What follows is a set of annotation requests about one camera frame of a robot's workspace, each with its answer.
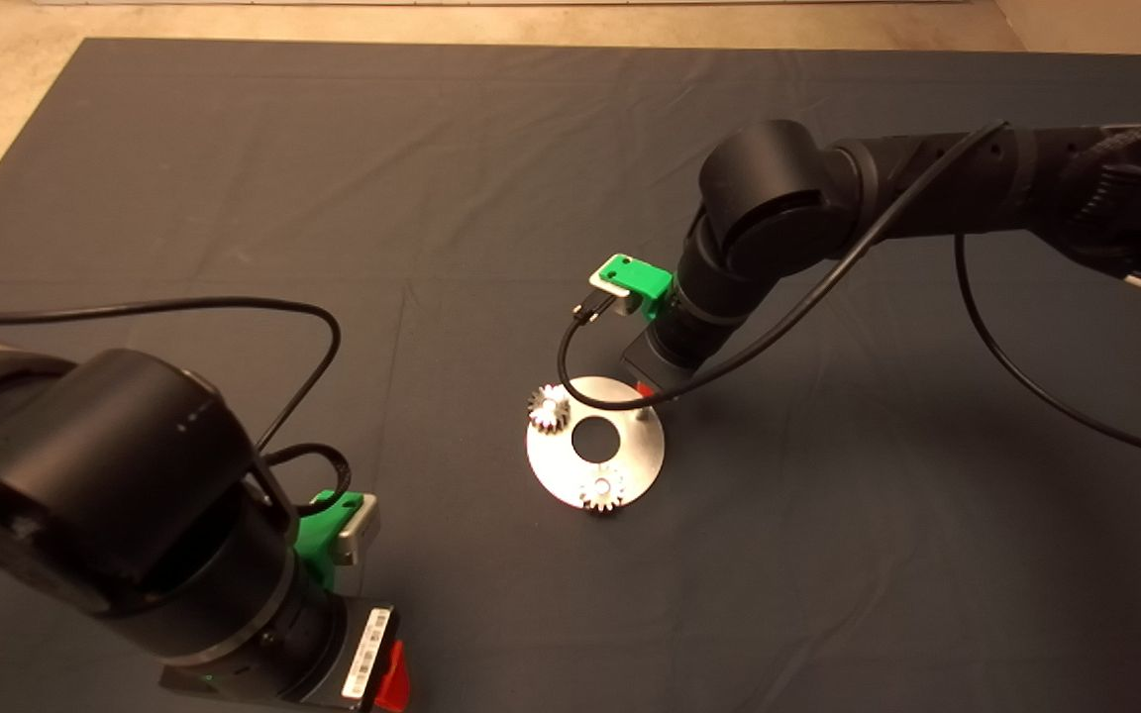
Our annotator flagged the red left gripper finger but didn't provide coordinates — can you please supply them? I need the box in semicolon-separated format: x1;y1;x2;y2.
374;642;411;713

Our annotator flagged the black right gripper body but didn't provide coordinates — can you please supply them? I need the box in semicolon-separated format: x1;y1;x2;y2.
620;332;706;403

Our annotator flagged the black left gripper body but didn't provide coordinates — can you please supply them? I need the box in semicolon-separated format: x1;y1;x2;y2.
159;594;401;713

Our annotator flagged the small steel planetary gear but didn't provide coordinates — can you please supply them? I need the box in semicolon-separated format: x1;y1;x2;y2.
527;384;572;434
579;473;628;514

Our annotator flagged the round metal carrier plate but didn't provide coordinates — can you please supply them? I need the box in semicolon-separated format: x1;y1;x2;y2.
525;376;667;512

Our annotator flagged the dark grey table cloth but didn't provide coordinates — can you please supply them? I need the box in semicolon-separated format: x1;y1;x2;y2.
0;40;1141;713

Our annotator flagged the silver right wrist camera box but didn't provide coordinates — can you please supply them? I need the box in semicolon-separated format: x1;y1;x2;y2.
588;269;643;318

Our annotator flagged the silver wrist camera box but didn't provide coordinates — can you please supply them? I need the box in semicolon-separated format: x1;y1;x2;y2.
335;495;380;567
588;269;643;318

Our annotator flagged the black right camera cable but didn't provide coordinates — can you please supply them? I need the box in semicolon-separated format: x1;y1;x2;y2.
557;119;1141;466

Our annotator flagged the green right camera mount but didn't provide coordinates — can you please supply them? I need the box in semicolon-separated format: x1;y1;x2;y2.
602;255;675;320

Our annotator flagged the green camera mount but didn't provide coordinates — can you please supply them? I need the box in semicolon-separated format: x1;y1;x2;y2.
602;255;675;320
293;490;365;593

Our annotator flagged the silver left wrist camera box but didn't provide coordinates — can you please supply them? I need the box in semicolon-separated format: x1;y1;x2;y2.
335;495;380;567

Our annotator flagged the green left camera mount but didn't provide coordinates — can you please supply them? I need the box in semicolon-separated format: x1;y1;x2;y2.
293;490;365;593

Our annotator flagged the thin black left camera cable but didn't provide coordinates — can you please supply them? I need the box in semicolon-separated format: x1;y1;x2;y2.
0;299;354;516

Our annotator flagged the thick braided black arm cable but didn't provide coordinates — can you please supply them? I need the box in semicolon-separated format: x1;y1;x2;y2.
1061;117;1141;189

